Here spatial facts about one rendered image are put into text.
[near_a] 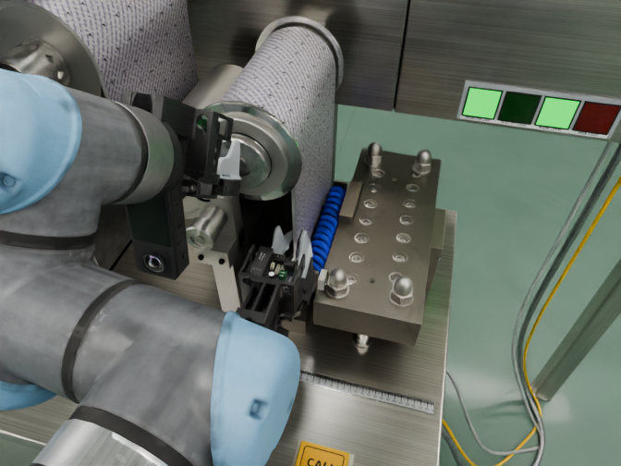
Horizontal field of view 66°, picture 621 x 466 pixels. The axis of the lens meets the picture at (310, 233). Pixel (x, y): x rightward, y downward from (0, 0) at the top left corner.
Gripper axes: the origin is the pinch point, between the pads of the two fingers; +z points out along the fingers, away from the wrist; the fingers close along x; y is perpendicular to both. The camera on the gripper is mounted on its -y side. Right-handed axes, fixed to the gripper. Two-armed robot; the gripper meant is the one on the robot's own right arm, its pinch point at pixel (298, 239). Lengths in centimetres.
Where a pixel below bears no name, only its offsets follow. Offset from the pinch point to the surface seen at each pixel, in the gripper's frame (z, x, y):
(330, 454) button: -23.1, -10.8, -16.6
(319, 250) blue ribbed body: 3.0, -2.6, -4.8
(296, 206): -1.3, -0.2, 8.0
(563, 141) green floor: 213, -97, -109
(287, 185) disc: -2.3, 0.5, 12.3
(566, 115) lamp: 29.7, -37.3, 9.4
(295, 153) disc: -2.2, -0.6, 17.6
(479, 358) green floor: 57, -52, -109
